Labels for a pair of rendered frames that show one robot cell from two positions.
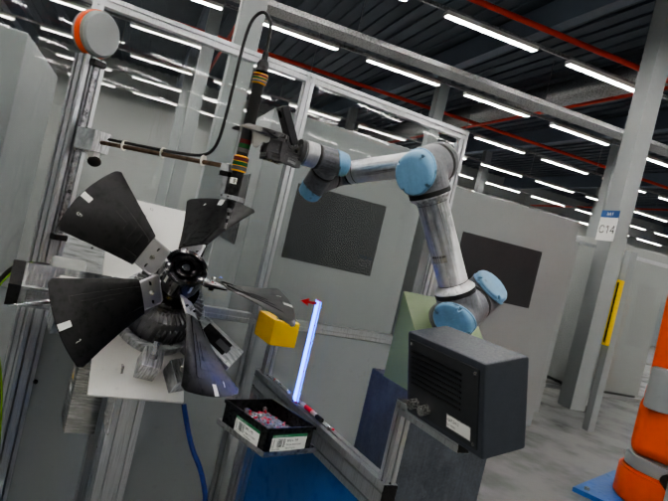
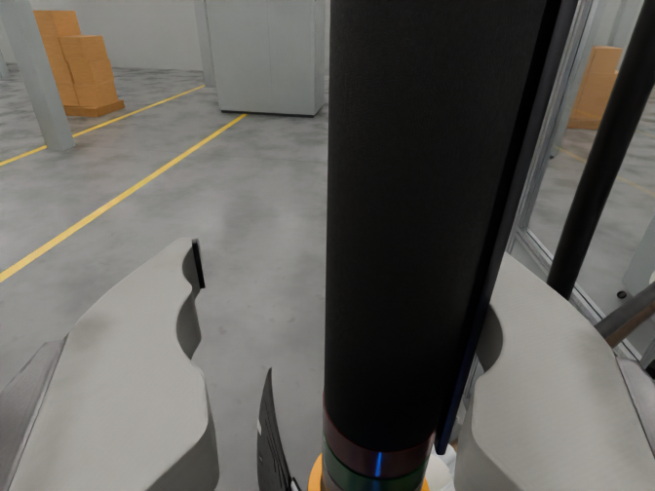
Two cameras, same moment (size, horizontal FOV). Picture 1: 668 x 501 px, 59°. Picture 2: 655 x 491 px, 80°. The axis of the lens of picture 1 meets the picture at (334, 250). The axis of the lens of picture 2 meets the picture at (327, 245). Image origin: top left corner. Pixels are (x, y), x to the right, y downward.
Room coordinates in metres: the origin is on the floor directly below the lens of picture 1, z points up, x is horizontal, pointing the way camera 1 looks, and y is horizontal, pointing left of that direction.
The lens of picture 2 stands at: (1.71, 0.24, 1.70)
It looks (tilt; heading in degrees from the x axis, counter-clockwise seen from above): 31 degrees down; 118
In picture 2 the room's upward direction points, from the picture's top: 1 degrees clockwise
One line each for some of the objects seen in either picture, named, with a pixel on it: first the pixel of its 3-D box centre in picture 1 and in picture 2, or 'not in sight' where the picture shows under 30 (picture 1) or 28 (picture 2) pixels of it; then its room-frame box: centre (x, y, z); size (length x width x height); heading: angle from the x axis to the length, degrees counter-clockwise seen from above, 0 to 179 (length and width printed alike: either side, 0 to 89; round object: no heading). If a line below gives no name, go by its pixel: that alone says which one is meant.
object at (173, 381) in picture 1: (179, 375); not in sight; (1.68, 0.35, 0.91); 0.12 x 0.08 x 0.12; 28
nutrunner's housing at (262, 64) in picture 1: (248, 129); not in sight; (1.69, 0.32, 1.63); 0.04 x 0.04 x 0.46
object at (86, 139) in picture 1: (90, 140); not in sight; (1.98, 0.87, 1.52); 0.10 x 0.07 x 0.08; 63
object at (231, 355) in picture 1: (210, 350); not in sight; (1.74, 0.29, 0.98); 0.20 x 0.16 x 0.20; 28
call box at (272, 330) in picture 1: (275, 330); not in sight; (2.12, 0.14, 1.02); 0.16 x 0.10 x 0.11; 28
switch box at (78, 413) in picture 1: (84, 391); not in sight; (1.89, 0.67, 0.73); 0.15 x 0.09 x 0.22; 28
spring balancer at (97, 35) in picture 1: (95, 34); not in sight; (2.03, 0.96, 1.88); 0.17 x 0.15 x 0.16; 118
